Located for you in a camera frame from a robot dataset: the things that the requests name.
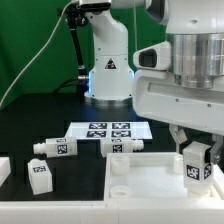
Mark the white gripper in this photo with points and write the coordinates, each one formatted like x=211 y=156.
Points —
x=157 y=97

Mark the white square tabletop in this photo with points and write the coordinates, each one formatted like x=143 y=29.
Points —
x=155 y=177

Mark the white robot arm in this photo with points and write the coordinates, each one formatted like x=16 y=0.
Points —
x=180 y=73

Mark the white front fence bar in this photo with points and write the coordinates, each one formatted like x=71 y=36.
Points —
x=154 y=211

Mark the white left fence block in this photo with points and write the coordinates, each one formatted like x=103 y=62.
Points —
x=5 y=169

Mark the white marker base plate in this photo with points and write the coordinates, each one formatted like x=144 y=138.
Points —
x=99 y=130

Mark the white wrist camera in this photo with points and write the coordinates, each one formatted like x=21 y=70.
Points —
x=156 y=57

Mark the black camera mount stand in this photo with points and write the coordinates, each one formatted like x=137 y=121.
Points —
x=75 y=18

